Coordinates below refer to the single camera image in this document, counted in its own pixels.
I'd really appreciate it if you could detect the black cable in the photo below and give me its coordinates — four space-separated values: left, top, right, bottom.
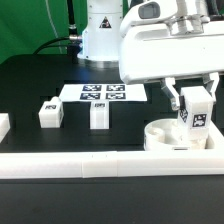
33 35 83 55

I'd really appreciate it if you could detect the black upright cable connector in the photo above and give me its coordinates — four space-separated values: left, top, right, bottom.
66 0 78 35

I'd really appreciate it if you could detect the white U-shaped fence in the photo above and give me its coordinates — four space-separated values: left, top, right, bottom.
0 110 224 179

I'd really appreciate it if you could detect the white marker sheet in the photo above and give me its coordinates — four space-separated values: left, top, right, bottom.
59 84 147 102

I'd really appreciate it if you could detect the white thin cable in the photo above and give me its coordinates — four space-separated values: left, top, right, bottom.
45 0 64 55

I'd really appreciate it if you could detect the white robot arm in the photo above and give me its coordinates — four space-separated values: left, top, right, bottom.
78 0 224 110

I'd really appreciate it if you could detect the white round stool seat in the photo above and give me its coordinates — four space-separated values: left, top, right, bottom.
144 119 206 151

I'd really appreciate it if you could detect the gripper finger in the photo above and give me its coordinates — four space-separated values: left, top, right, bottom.
161 77 180 111
203 72 220 101

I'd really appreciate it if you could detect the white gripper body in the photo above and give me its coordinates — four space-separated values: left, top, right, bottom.
119 0 224 84

